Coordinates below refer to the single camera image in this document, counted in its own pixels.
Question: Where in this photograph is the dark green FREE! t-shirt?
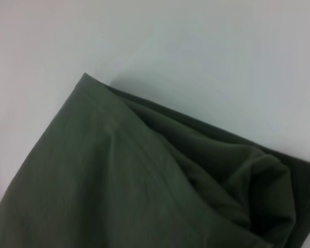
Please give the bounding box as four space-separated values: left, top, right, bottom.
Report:
0 72 310 248

